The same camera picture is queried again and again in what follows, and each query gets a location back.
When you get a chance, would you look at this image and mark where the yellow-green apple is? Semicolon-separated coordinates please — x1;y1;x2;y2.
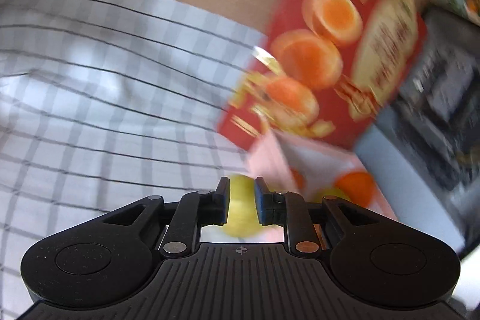
222;174;273;239

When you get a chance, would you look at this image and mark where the large orange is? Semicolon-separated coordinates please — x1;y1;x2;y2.
334;171;377;208

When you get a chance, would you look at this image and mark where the pink gift box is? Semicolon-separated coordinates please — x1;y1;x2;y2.
245;128;399;244

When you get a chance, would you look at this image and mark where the green pear in box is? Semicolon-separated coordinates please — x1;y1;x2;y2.
312;188;351;203

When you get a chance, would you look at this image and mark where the white black grid tablecloth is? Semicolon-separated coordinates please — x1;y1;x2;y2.
1;0;263;319

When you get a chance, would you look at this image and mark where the glass panel computer case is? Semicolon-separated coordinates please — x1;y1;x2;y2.
355;4;479;258

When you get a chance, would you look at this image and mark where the red egg snack bag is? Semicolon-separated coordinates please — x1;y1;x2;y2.
218;0;426;149

